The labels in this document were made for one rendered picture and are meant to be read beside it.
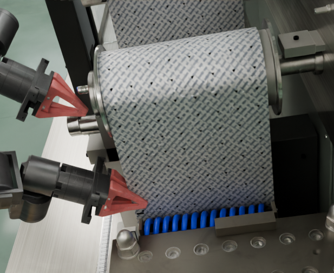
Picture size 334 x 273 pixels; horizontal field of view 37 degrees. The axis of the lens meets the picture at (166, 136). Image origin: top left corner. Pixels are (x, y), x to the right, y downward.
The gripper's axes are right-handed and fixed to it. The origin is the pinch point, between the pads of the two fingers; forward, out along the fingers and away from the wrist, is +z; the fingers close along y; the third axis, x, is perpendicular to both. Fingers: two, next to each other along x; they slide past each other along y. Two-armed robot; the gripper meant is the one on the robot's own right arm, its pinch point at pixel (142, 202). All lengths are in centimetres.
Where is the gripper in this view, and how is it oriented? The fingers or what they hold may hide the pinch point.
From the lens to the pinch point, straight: 84.8
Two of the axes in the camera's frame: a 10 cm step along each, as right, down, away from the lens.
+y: 0.1, 5.8, -8.1
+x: 3.5, -7.6, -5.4
